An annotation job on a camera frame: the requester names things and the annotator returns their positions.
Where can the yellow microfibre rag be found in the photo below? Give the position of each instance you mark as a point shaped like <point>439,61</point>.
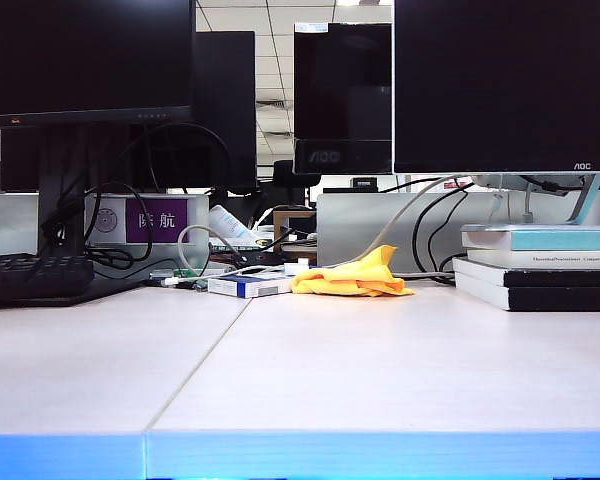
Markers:
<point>350,280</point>

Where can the white power adapter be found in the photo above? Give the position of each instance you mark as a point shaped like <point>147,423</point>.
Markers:
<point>297,266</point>

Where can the wooden desk shelf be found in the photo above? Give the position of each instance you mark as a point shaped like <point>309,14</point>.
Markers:
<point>294,214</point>

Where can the grey frosted partition panel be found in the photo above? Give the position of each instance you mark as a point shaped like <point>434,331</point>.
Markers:
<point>5,225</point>
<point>360,220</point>

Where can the white plastic bottle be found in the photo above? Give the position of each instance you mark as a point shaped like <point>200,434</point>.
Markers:
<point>227,222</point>

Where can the white and blue box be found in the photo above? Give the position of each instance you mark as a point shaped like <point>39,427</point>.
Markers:
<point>240,287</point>

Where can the green circuit board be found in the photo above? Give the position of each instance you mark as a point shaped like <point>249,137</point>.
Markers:
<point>180,274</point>

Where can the purple desk name plate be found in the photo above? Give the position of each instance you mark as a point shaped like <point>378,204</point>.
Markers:
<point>156,220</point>

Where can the black monitor back side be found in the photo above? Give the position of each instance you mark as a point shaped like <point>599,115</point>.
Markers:
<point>225,100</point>

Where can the black AOC monitor glossy back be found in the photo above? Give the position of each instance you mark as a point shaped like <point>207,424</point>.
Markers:
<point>340,75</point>

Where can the white spine book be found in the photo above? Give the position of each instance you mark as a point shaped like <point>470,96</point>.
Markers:
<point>530,259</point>

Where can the teal spine book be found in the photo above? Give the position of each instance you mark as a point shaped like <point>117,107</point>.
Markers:
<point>555,239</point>

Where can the black spine book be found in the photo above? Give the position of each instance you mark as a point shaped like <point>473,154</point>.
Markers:
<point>555,278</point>

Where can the black monitor stand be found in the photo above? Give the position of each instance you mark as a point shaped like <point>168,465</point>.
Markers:
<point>50,170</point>

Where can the stack of books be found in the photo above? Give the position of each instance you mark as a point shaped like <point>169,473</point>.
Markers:
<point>555,299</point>

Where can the large AOC monitor silver bezel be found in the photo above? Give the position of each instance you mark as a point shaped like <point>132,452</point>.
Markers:
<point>505,75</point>

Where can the black keyboard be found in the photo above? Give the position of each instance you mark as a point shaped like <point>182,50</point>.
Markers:
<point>30,275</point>

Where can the silver monitor stand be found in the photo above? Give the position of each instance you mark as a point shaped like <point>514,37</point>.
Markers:
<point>586,200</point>

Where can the black monitor with orange logo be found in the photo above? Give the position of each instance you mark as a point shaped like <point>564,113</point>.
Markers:
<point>80,50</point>

